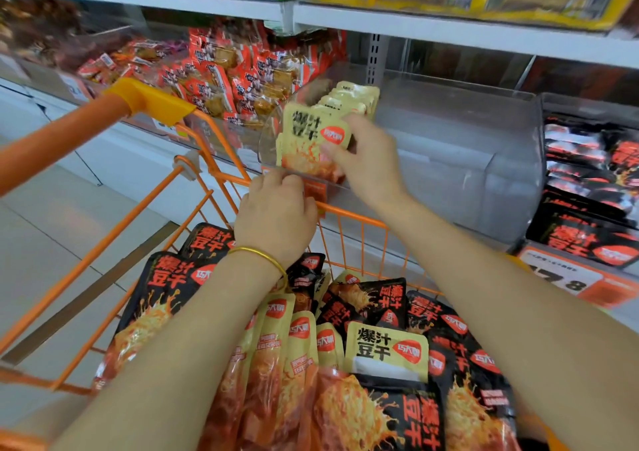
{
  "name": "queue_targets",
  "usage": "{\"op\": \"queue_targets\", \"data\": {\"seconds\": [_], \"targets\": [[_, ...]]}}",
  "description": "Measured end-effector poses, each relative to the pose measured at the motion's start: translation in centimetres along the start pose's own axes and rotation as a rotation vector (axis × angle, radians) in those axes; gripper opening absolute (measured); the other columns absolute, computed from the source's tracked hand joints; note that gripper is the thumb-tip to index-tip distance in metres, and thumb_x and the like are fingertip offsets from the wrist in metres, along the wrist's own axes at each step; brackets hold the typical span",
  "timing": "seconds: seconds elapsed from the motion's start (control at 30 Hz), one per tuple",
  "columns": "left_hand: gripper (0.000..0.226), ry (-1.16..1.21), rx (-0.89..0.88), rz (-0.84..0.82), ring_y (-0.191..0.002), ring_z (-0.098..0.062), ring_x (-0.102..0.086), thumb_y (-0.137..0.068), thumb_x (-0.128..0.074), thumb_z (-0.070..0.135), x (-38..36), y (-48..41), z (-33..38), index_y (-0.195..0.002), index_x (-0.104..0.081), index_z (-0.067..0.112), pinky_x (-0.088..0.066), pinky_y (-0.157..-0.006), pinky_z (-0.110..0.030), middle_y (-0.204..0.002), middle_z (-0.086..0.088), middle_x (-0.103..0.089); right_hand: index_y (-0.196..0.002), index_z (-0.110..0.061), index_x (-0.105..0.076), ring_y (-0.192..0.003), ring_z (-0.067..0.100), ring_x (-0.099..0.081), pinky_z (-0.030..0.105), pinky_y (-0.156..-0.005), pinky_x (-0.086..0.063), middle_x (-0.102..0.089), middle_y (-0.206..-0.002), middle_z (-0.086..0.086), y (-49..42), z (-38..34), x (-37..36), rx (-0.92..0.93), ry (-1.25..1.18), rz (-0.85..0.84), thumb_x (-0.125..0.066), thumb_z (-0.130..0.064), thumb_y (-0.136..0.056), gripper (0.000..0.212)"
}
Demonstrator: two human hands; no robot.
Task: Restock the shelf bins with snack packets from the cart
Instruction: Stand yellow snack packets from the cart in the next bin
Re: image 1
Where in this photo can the person's left forearm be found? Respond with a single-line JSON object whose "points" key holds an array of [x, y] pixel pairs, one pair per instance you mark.
{"points": [[150, 376]]}

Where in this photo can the heap of dark brown packets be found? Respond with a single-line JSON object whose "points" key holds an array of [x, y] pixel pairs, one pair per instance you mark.
{"points": [[45, 27]]}

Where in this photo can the row of black orange snacks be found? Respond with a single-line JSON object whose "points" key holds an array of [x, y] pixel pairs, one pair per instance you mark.
{"points": [[589, 196]]}

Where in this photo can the yellow orange snack packet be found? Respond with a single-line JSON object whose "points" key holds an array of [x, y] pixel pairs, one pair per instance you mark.
{"points": [[305, 146]]}

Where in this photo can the orange shopping cart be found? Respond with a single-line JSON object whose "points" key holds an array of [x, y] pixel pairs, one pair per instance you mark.
{"points": [[60, 141]]}

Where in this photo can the person's left hand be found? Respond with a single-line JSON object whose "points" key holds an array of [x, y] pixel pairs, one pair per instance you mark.
{"points": [[278, 216]]}

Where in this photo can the row of yellow orange snacks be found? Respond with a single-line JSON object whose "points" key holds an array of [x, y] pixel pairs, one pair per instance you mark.
{"points": [[354, 96]]}

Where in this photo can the person's right forearm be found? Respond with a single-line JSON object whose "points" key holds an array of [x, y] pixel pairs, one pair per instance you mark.
{"points": [[539, 316]]}

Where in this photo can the pile of red tan packets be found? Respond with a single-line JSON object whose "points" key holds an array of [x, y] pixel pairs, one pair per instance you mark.
{"points": [[230, 66]]}

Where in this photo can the pile of black orange snacks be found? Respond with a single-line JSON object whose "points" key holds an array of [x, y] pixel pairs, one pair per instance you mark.
{"points": [[339, 386]]}

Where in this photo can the orange price tag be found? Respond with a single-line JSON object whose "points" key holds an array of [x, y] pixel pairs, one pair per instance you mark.
{"points": [[559, 271]]}

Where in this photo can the person's right hand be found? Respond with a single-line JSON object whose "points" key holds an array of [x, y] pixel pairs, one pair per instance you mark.
{"points": [[371, 166]]}

